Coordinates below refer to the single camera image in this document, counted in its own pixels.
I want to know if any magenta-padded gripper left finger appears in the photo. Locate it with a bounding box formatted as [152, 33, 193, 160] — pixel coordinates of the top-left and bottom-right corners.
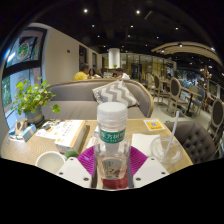
[55, 145, 96, 189]

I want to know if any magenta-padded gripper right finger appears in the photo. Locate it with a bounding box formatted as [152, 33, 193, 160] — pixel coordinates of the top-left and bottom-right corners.
[128, 145, 170, 189]

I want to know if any clear plastic water bottle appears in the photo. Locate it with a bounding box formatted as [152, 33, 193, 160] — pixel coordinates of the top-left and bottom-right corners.
[93, 101, 132, 190]

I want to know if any clear glass with straw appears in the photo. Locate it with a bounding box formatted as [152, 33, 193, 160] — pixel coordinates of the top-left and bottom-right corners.
[149, 110, 184, 165]

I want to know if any white mug with green print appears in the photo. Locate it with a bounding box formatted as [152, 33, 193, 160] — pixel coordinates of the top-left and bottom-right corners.
[34, 150, 80, 175]

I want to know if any white paper napkin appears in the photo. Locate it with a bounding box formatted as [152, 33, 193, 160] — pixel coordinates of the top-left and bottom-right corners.
[130, 133, 161, 158]

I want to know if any white rectangular box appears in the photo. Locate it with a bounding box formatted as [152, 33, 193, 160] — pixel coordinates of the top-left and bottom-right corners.
[54, 119, 88, 154]

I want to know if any flat round red coaster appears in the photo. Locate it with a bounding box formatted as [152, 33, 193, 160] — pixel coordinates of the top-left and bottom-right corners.
[100, 176, 129, 190]

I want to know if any yellow square sticker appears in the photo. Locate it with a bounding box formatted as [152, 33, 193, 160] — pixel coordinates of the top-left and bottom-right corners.
[143, 118, 167, 132]

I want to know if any grey tufted chair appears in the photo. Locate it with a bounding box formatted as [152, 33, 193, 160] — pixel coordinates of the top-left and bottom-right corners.
[164, 120, 218, 164]

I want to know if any small light blue box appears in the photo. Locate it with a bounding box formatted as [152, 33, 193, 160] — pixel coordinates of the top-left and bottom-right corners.
[21, 123, 38, 143]

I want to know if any grey curved sofa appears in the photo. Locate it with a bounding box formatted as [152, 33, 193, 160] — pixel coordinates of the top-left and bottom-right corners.
[41, 78, 155, 121]

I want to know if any group of dining chairs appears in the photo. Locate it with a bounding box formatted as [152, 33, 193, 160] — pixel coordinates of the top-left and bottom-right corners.
[146, 71, 224, 148]

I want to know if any green potted plant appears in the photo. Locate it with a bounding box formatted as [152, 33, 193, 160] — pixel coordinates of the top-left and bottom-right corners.
[11, 77, 62, 128]

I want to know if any grey zigzag cushion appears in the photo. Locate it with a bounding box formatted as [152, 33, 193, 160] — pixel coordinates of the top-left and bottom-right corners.
[92, 79, 140, 108]

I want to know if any person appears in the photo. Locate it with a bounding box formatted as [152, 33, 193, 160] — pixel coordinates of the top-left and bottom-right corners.
[87, 68, 101, 80]
[113, 67, 131, 81]
[73, 63, 90, 82]

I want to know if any white round column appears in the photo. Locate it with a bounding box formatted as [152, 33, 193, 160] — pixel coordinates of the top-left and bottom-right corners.
[107, 47, 121, 70]

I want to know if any window with coloured decals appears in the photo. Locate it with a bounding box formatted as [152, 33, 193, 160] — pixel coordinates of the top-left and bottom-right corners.
[0, 27, 48, 131]

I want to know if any group of ceiling lights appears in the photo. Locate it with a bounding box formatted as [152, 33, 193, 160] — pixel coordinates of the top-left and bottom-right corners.
[79, 6, 188, 48]

